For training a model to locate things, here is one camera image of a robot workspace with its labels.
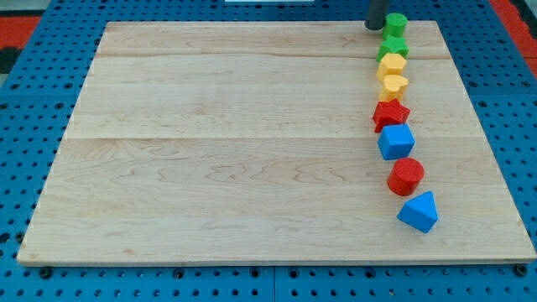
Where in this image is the light wooden board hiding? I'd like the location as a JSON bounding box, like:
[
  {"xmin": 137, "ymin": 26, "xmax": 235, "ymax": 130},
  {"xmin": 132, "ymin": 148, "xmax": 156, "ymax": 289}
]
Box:
[{"xmin": 18, "ymin": 21, "xmax": 536, "ymax": 267}]

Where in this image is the blue cube block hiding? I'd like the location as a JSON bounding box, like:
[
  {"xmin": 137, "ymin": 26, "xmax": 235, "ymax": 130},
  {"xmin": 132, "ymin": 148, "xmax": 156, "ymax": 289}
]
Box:
[{"xmin": 378, "ymin": 123, "xmax": 415, "ymax": 160}]

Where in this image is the red star block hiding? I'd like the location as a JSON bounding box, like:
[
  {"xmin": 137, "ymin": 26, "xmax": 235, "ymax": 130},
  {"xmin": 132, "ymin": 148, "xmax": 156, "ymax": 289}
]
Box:
[{"xmin": 372, "ymin": 99, "xmax": 411, "ymax": 133}]

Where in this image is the red cylinder block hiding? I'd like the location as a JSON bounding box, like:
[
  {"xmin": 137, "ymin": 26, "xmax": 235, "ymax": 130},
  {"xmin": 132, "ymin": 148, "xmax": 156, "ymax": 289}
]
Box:
[{"xmin": 387, "ymin": 158, "xmax": 425, "ymax": 196}]

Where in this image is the yellow heart block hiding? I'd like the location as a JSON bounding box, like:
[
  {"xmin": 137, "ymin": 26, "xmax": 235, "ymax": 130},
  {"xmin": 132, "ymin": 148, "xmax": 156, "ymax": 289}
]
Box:
[{"xmin": 378, "ymin": 75, "xmax": 409, "ymax": 102}]

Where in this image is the yellow hexagon block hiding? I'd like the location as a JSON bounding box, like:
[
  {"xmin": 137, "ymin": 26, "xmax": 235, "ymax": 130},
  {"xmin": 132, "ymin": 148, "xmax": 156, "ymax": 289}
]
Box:
[{"xmin": 376, "ymin": 53, "xmax": 407, "ymax": 81}]

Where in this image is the green star block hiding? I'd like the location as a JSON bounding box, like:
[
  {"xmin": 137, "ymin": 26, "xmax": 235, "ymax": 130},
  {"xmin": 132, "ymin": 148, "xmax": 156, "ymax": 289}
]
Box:
[{"xmin": 376, "ymin": 35, "xmax": 409, "ymax": 62}]

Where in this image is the blue triangle block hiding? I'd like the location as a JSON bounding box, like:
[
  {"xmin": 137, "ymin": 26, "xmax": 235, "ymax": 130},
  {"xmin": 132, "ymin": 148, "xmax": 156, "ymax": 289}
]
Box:
[{"xmin": 397, "ymin": 191, "xmax": 439, "ymax": 233}]

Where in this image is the green cylinder block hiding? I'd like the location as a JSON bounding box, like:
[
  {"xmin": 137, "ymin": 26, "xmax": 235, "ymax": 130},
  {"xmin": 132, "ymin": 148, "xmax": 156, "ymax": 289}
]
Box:
[{"xmin": 382, "ymin": 13, "xmax": 408, "ymax": 39}]

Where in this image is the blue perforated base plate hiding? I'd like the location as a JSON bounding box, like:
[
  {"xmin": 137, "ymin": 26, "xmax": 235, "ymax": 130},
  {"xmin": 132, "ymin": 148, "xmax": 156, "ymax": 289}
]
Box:
[{"xmin": 1, "ymin": 0, "xmax": 536, "ymax": 301}]

